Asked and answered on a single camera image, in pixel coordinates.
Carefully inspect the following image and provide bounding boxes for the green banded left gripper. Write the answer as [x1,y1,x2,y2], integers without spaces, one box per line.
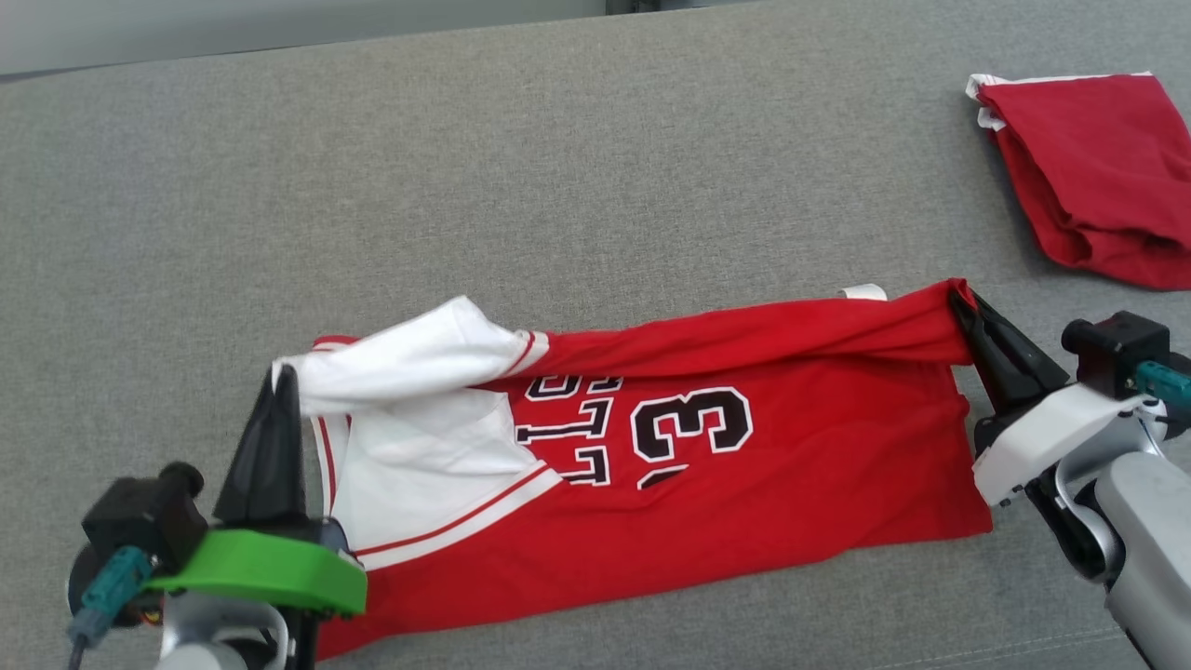
[147,365,368,619]

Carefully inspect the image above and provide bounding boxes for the red shorts with white stripe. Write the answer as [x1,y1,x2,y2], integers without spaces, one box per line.
[965,73,1191,291]

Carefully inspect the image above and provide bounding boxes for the red and white basketball jersey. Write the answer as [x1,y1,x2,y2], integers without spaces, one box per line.
[270,277,995,662]

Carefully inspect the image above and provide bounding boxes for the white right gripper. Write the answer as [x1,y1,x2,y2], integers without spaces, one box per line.
[951,294,1164,508]

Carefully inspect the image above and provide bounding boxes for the teal plug camera cable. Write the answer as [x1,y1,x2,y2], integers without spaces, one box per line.
[65,546,154,670]
[1135,361,1191,408]

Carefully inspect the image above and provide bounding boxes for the grey fabric panel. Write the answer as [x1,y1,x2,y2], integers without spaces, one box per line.
[0,0,1191,670]

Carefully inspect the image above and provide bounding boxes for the teal plug left camera cable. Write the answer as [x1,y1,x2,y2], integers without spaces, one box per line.
[65,546,154,670]

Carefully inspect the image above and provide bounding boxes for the teal plug right camera cable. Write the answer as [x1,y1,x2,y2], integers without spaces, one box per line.
[1135,361,1191,408]

